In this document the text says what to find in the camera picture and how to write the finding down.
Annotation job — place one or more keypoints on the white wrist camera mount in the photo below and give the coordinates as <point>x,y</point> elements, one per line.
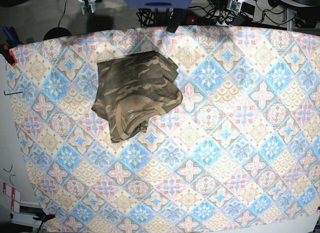
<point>236,1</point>
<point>88,6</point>

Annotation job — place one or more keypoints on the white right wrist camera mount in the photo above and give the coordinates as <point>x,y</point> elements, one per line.
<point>88,6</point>

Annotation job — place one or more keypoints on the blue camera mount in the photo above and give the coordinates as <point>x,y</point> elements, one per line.
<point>139,4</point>

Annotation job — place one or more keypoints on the camouflage T-shirt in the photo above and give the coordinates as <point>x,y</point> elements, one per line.
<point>133,89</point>

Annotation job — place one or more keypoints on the red white label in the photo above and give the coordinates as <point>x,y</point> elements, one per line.
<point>10,197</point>

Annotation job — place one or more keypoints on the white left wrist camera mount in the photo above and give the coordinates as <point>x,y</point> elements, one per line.
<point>236,1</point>

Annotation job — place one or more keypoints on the black clamp lower left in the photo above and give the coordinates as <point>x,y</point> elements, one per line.
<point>43,218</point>

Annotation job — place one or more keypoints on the white power strip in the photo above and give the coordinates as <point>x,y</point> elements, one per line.
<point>206,21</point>

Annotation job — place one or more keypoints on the patterned tablecloth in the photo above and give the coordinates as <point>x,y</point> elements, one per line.
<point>242,149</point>

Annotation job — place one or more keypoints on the black orange clamp upper left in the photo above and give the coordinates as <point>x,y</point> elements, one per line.
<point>6,49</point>

